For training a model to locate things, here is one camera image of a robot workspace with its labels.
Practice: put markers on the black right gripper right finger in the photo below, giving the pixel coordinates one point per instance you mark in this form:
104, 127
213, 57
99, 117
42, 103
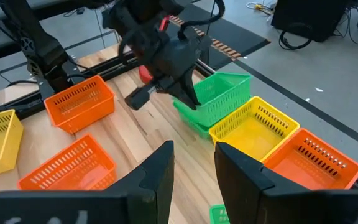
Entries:
244, 193

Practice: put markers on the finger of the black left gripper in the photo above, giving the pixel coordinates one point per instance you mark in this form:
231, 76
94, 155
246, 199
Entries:
186, 93
138, 98

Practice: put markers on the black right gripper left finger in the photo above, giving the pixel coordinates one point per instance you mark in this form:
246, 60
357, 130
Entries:
141, 199

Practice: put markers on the green plastic basket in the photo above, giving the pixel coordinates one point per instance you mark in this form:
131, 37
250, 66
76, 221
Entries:
197, 129
219, 93
217, 214

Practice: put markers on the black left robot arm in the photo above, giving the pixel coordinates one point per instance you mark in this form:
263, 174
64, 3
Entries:
42, 46

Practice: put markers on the red desk lamp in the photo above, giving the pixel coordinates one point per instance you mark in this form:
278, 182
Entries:
144, 76

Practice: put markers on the orange plastic basket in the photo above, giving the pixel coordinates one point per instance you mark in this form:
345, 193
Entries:
73, 174
306, 168
73, 112

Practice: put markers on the black floor mat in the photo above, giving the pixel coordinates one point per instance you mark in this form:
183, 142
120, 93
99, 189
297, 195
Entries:
238, 34

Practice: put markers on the black equipment case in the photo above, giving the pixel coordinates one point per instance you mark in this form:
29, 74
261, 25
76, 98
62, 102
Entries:
309, 15

